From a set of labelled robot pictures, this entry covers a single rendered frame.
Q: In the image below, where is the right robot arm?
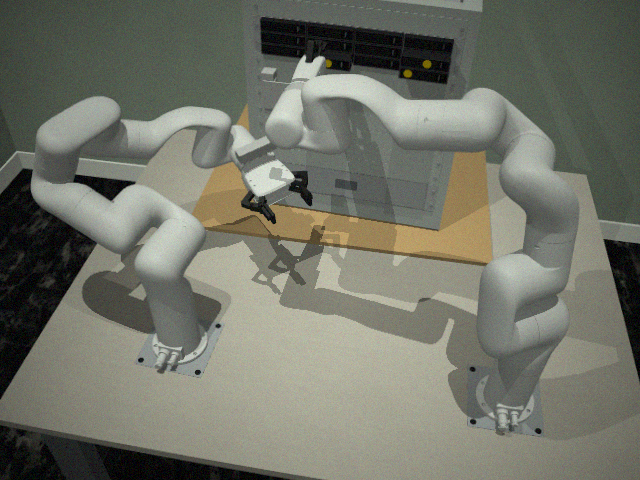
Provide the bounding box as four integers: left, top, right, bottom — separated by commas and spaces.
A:
261, 67, 579, 431

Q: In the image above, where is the grey rectangular metal frame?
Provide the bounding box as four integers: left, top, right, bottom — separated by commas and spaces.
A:
242, 0, 483, 230

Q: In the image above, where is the tan flat board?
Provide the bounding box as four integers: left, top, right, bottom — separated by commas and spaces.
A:
192, 151, 492, 266

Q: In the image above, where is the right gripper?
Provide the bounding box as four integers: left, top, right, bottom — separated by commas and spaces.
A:
289, 39, 327, 85

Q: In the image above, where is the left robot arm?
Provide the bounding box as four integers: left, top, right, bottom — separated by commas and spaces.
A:
31, 96, 277, 369

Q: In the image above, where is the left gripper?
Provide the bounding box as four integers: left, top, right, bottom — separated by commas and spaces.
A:
241, 154, 313, 225

